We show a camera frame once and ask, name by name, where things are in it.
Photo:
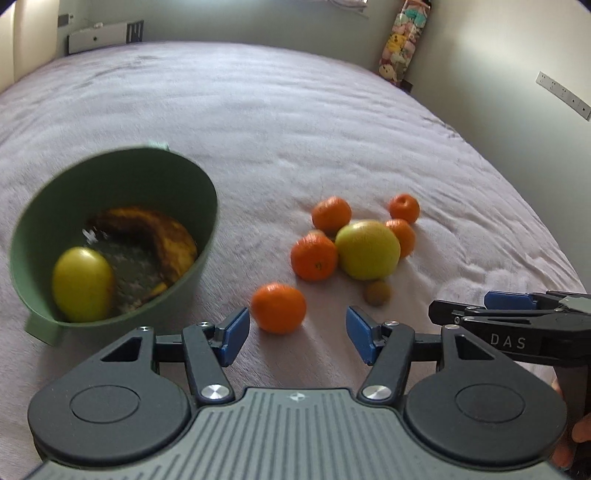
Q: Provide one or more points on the cloth on window sill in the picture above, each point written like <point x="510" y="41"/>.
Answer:
<point x="348" y="3"/>

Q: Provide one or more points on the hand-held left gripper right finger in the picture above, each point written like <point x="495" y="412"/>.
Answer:
<point x="361" y="333"/>

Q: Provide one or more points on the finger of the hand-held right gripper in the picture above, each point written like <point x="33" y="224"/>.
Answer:
<point x="508" y="300"/>
<point x="508" y="341"/>

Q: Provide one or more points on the white wall socket strip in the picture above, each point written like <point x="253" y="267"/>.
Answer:
<point x="563" y="94"/>

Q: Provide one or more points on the hanging plush toy bag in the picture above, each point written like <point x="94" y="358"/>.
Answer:
<point x="402" y="41"/>

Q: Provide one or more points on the grey-lilac bed blanket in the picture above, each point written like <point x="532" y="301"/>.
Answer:
<point x="277" y="129"/>

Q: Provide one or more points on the cream padded headboard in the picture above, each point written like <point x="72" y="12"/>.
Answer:
<point x="27" y="41"/>

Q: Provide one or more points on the large yellow-green apple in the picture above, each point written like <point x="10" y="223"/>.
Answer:
<point x="367" y="249"/>

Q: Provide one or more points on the orange tangerine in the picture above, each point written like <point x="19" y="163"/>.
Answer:
<point x="404" y="207"/>
<point x="278" y="308"/>
<point x="406" y="236"/>
<point x="331" y="214"/>
<point x="314" y="257"/>

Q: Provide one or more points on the person's right hand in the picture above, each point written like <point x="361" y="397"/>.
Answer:
<point x="579" y="431"/>

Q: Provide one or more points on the overripe brown banana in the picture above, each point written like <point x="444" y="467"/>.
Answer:
<point x="171" y="240"/>

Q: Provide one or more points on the small yellow apple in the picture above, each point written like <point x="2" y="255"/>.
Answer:
<point x="83" y="284"/>

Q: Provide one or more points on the green plastic bowl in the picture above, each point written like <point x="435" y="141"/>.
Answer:
<point x="152" y="184"/>

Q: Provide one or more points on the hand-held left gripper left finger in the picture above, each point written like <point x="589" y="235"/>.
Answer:
<point x="236" y="333"/>

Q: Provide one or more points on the white and black nightstand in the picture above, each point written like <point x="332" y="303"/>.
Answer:
<point x="99" y="38"/>

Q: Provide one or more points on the small brown kiwi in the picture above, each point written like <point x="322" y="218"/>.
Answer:
<point x="377" y="292"/>

